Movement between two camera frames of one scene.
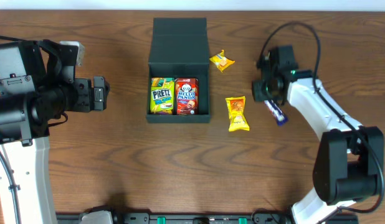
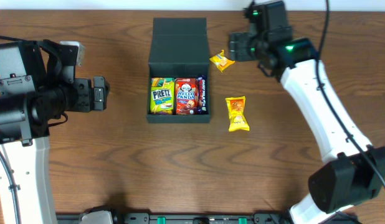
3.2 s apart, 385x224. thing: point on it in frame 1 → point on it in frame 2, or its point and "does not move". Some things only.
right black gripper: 258,90 → 235,46
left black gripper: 98,93 does not move
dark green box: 179,49 does not move
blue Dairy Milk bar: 277,113 → 202,94
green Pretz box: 162,95 does not move
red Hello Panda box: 186,96 does not move
